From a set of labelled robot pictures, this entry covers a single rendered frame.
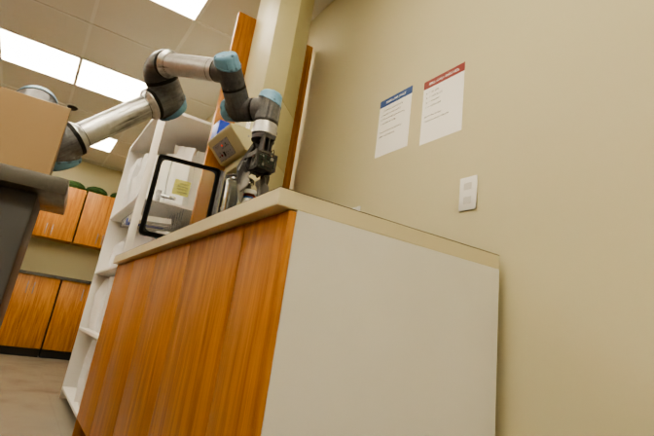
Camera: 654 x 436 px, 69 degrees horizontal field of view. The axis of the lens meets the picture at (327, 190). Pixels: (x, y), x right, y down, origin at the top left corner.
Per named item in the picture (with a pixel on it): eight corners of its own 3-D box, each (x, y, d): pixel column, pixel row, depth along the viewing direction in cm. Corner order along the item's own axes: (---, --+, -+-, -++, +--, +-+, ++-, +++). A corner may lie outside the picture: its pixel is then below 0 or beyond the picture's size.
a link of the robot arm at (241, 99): (224, 84, 152) (254, 83, 149) (233, 116, 159) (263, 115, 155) (212, 93, 146) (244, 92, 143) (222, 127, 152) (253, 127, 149)
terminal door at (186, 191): (204, 247, 226) (221, 168, 238) (137, 234, 215) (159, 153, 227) (203, 247, 226) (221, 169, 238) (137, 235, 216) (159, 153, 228)
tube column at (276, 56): (277, 129, 261) (304, -9, 289) (308, 110, 235) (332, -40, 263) (236, 114, 249) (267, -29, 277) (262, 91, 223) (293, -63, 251)
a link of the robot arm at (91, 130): (15, 129, 146) (165, 69, 177) (38, 171, 154) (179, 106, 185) (28, 137, 139) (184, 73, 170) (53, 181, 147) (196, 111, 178)
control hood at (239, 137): (224, 166, 240) (228, 149, 243) (250, 151, 214) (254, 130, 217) (202, 160, 235) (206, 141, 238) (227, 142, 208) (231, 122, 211)
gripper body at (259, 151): (252, 166, 136) (260, 128, 139) (239, 172, 143) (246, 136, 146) (275, 174, 140) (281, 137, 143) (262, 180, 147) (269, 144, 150)
